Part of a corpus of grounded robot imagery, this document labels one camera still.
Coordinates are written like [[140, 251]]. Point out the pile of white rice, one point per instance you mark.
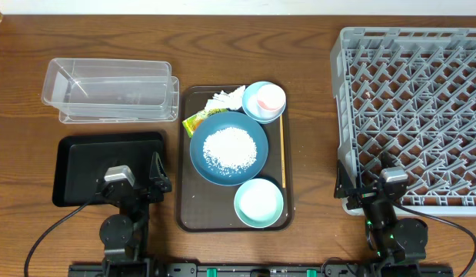
[[230, 150]]

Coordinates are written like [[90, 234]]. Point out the mint green bowl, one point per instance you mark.
[[258, 203]]

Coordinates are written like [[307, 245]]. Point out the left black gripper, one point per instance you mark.
[[161, 181]]

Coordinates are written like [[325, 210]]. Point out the clear plastic bin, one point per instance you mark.
[[109, 88]]

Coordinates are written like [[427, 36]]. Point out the light blue bowl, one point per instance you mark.
[[249, 102]]

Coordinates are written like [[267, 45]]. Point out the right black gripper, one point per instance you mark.
[[362, 196]]

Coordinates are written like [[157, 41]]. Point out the pink cup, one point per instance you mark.
[[271, 99]]

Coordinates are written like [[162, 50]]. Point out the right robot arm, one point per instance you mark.
[[399, 243]]

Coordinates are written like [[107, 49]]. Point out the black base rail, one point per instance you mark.
[[193, 270]]

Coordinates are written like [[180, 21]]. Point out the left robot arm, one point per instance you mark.
[[125, 234]]

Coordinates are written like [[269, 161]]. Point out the brown serving tray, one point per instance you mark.
[[202, 206]]

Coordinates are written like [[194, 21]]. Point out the dark blue plate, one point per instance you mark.
[[218, 122]]

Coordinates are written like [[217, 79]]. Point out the green snack wrapper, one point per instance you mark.
[[192, 123]]

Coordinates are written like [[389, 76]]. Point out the wooden chopstick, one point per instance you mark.
[[282, 141]]

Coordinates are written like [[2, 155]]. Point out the grey dishwasher rack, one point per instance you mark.
[[409, 93]]

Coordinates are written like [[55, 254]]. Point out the white tissue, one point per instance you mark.
[[223, 100]]

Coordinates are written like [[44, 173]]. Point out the black plastic tray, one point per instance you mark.
[[83, 160]]

